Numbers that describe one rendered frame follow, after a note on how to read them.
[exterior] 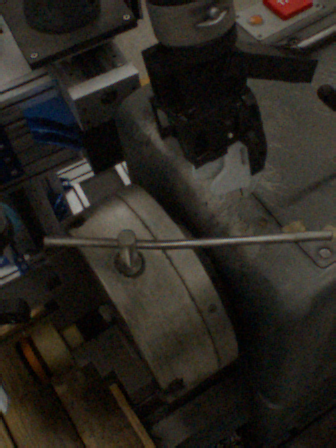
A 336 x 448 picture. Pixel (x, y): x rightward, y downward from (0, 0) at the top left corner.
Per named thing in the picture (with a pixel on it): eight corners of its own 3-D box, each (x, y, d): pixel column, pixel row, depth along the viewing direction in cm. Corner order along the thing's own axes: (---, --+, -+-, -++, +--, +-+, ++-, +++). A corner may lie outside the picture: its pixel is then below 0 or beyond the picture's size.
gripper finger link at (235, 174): (210, 214, 69) (193, 150, 63) (253, 189, 70) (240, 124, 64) (225, 229, 67) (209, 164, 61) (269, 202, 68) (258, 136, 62)
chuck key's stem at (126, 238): (122, 277, 82) (116, 245, 72) (123, 262, 83) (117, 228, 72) (138, 278, 82) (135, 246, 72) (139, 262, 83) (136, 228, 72)
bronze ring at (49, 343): (59, 295, 91) (3, 328, 89) (89, 344, 86) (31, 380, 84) (73, 321, 98) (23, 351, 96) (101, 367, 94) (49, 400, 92)
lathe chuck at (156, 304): (116, 242, 115) (98, 156, 86) (212, 387, 104) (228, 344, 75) (74, 267, 113) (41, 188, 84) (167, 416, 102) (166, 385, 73)
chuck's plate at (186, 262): (132, 233, 116) (120, 145, 87) (229, 375, 105) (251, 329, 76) (116, 242, 115) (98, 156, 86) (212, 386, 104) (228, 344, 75)
